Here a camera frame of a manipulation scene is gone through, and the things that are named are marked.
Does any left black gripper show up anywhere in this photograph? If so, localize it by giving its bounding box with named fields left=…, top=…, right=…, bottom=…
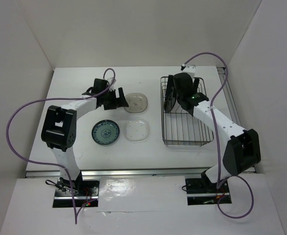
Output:
left=101, top=87, right=128, bottom=110

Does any black round plate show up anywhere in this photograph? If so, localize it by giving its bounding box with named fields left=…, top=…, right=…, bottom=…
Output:
left=164, top=75, right=177, bottom=113

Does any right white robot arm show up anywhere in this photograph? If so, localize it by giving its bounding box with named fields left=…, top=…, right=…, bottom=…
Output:
left=172, top=72, right=261, bottom=192

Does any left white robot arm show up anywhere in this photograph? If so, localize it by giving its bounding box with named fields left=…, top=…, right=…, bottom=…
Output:
left=41, top=78, right=128, bottom=195

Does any smoky glass square plate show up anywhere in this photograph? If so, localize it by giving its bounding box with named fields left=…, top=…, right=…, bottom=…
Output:
left=124, top=93, right=148, bottom=114

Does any clear glass square plate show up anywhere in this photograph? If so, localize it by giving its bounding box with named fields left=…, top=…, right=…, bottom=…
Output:
left=123, top=119, right=150, bottom=142

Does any blue patterned round plate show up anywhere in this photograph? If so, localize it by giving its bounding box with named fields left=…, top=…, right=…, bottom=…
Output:
left=91, top=119, right=120, bottom=145

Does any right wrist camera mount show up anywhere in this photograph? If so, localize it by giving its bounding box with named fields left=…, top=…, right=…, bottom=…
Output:
left=181, top=64, right=196, bottom=78

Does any grey wire dish rack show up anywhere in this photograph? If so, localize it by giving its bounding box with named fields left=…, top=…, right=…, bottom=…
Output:
left=160, top=76, right=214, bottom=147

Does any aluminium rail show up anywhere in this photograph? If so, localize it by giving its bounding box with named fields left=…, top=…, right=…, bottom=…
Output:
left=25, top=167, right=208, bottom=178

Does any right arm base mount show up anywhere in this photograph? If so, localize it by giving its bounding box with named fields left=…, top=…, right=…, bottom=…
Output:
left=181, top=178, right=232, bottom=206

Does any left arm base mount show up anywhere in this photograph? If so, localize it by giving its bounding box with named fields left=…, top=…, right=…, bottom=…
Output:
left=45, top=177, right=100, bottom=208

